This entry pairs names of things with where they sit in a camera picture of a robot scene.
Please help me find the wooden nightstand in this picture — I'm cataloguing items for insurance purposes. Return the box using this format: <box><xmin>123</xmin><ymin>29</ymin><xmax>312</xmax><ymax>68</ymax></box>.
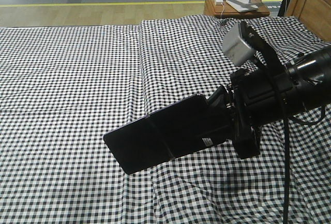
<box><xmin>204</xmin><ymin>0</ymin><xmax>270</xmax><ymax>19</ymax></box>

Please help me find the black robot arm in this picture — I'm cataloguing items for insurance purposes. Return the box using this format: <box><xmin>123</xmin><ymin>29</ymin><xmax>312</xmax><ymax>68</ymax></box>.
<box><xmin>207</xmin><ymin>46</ymin><xmax>330</xmax><ymax>159</ymax></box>

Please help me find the white charger adapter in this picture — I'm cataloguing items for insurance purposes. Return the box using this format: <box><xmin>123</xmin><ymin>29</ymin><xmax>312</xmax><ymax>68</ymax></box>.
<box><xmin>214</xmin><ymin>0</ymin><xmax>223</xmax><ymax>6</ymax></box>

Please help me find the black camera cable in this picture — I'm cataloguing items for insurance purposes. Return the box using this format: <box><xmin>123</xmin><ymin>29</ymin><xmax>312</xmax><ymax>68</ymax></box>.
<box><xmin>258</xmin><ymin>53</ymin><xmax>292</xmax><ymax>224</ymax></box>

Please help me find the wooden headboard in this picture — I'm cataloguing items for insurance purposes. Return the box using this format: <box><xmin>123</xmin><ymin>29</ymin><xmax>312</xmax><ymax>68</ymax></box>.
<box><xmin>285</xmin><ymin>0</ymin><xmax>331</xmax><ymax>41</ymax></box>

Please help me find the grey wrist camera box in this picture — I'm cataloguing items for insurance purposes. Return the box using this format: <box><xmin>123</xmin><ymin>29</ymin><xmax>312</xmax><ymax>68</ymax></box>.
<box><xmin>222</xmin><ymin>21</ymin><xmax>256</xmax><ymax>67</ymax></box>

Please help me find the black smartphone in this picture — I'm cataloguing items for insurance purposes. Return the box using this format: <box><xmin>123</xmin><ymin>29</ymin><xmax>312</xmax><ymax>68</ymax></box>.
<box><xmin>103</xmin><ymin>94</ymin><xmax>228</xmax><ymax>174</ymax></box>

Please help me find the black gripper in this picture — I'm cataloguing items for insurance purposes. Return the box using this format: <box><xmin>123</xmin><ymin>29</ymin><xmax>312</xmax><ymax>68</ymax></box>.
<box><xmin>207</xmin><ymin>69</ymin><xmax>290</xmax><ymax>159</ymax></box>

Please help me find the black white checkered bedsheet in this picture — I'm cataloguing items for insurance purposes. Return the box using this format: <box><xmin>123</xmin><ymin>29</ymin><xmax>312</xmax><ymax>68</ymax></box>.
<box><xmin>0</xmin><ymin>16</ymin><xmax>331</xmax><ymax>224</ymax></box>

